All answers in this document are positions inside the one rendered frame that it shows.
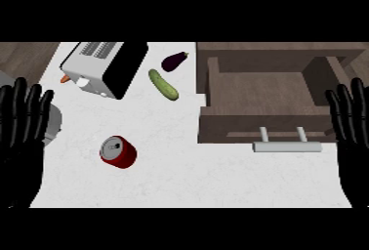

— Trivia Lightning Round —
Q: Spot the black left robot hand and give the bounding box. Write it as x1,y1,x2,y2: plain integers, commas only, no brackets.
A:
0,76,56,209

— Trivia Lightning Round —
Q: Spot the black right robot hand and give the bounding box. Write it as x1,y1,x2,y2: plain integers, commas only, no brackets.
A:
324,77,369,209

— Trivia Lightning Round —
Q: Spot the red soda can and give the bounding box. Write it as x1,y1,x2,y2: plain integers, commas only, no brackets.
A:
97,135,138,170

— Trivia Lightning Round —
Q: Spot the brown wooden drawer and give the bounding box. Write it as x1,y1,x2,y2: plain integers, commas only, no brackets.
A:
197,56,354,145

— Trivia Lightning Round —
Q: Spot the grey round object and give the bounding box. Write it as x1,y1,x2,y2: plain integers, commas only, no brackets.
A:
41,103,63,148

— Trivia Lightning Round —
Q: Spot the silver and black toaster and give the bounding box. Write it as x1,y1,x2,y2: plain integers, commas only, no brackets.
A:
59,42,150,101

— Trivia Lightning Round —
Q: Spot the brown wooden cabinet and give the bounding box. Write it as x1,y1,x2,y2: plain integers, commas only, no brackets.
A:
194,42,369,96

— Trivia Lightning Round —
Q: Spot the green cucumber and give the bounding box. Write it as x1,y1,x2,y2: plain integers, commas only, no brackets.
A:
147,68,180,102

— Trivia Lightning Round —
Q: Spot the purple eggplant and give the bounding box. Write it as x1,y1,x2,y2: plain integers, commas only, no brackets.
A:
159,51,190,73

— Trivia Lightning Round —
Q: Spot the silver drawer handle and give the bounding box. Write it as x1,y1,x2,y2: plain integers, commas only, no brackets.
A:
252,126,321,153

